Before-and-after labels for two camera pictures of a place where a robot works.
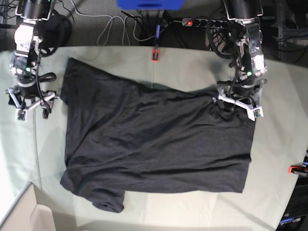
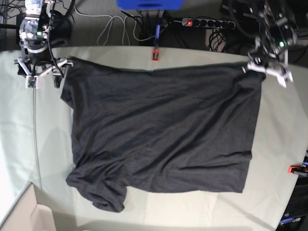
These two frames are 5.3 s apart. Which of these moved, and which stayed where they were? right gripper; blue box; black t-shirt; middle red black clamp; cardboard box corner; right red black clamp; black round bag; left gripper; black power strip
Moved: left gripper; right gripper; black t-shirt
Stayed: right red black clamp; black round bag; middle red black clamp; cardboard box corner; black power strip; blue box
